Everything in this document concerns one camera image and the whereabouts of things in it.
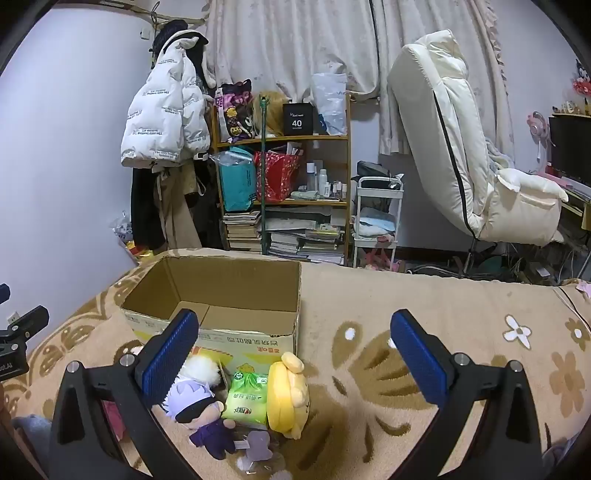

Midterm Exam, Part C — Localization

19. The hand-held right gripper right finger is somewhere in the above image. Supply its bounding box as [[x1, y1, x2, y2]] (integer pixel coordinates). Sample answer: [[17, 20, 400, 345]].
[[389, 308, 555, 480]]

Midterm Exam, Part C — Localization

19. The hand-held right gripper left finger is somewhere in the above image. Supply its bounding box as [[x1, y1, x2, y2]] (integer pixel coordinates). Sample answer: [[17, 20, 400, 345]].
[[48, 308, 200, 480]]

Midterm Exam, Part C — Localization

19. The white fluffy plush toy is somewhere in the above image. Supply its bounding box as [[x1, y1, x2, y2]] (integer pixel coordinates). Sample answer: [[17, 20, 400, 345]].
[[182, 355, 222, 388]]

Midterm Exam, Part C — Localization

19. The purple-haired plush doll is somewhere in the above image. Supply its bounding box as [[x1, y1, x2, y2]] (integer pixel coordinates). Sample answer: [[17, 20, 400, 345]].
[[164, 374, 238, 460]]

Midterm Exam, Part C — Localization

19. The pink plush toy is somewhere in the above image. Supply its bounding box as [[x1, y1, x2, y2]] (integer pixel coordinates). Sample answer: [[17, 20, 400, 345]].
[[102, 401, 126, 439]]

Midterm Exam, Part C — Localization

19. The green tissue pack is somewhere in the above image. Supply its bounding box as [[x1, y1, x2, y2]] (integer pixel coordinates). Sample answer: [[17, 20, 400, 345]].
[[222, 369, 269, 428]]

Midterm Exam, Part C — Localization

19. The yellow plush toy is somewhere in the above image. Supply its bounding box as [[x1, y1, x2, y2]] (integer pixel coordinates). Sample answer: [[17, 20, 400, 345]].
[[267, 352, 311, 439]]

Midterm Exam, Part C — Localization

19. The grey cloth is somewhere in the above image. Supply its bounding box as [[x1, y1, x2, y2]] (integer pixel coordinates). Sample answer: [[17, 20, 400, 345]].
[[13, 414, 52, 480]]

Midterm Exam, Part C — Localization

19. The small purple toy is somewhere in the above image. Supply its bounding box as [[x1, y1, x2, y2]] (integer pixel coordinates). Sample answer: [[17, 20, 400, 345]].
[[233, 429, 278, 472]]

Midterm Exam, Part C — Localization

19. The crinkled plastic packet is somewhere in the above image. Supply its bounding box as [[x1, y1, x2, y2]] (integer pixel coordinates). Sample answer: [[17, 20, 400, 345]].
[[110, 211, 139, 250]]

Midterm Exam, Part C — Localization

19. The short stack of books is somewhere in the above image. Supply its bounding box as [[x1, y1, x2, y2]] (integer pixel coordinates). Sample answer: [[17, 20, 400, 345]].
[[223, 210, 263, 252]]

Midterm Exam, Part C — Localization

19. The blue and white cloth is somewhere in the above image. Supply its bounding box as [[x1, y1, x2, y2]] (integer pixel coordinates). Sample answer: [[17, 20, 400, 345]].
[[358, 208, 395, 234]]

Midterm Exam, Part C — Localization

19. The beige hanging coat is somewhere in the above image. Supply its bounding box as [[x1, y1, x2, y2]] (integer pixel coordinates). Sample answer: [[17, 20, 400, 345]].
[[154, 164, 204, 250]]

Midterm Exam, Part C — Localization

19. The black hanging coat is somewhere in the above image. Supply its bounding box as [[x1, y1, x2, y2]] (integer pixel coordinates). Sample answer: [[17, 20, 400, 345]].
[[130, 159, 222, 252]]

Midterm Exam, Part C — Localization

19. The white trolley cart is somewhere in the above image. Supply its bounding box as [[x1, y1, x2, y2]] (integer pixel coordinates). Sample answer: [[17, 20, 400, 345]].
[[353, 176, 404, 268]]

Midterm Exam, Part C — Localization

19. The wide stack of books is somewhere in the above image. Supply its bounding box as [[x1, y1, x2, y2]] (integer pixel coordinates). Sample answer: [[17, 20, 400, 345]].
[[268, 210, 347, 265]]

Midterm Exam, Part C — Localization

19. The teal bag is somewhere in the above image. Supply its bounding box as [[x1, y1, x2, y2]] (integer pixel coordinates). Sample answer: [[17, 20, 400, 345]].
[[218, 147, 257, 213]]

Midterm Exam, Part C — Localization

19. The green pole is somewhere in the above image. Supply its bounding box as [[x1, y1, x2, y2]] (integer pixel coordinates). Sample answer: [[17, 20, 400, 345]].
[[259, 95, 271, 257]]

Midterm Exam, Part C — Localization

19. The dark bag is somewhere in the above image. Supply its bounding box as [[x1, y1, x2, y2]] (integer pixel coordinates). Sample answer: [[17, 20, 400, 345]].
[[356, 161, 402, 183]]

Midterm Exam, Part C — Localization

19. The group of cosmetic bottles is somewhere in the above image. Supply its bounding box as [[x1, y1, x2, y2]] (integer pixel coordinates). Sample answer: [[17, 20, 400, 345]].
[[302, 161, 348, 200]]

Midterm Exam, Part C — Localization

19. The red patterned bag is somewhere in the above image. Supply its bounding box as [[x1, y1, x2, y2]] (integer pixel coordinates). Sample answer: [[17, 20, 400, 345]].
[[254, 150, 301, 202]]

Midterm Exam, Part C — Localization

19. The yellow desk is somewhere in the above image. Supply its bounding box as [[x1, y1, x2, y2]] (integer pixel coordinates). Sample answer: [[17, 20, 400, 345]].
[[561, 185, 591, 217]]

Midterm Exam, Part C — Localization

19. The white puffer jacket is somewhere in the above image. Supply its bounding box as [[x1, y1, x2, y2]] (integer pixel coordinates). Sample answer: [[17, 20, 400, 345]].
[[120, 30, 213, 169]]

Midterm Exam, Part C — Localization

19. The wooden shelf unit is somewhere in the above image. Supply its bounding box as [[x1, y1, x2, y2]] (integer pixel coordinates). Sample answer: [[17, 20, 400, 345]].
[[210, 92, 352, 266]]

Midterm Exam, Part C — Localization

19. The cartoon-print bag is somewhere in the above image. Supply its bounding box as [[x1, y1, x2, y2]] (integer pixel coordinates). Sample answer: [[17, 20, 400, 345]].
[[217, 80, 254, 141]]

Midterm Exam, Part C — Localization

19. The black monitor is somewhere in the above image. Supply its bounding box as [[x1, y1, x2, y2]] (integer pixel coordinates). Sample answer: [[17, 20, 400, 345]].
[[549, 115, 591, 185]]

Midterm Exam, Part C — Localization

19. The blond wig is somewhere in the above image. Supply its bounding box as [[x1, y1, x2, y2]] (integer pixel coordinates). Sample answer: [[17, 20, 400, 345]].
[[252, 91, 289, 138]]

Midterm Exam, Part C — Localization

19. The pink desk fan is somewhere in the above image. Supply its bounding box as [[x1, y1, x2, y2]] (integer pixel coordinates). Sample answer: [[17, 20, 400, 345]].
[[526, 111, 552, 174]]

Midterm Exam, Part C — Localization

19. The black cardboard box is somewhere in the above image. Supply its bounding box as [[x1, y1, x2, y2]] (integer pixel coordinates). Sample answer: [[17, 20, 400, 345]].
[[283, 102, 315, 136]]

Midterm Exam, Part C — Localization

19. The clear plastic bag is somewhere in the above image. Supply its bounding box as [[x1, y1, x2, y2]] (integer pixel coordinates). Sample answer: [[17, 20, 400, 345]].
[[311, 73, 348, 136]]

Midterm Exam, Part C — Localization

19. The pale patterned curtain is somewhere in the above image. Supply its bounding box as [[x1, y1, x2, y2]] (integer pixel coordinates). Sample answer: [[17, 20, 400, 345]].
[[203, 0, 514, 158]]

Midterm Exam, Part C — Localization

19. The tangle of cables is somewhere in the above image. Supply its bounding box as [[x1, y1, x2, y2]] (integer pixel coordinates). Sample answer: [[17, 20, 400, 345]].
[[406, 244, 578, 284]]

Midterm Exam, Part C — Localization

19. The cartoon wall decoration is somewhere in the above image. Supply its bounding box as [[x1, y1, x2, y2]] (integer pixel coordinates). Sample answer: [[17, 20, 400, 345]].
[[573, 59, 591, 96]]

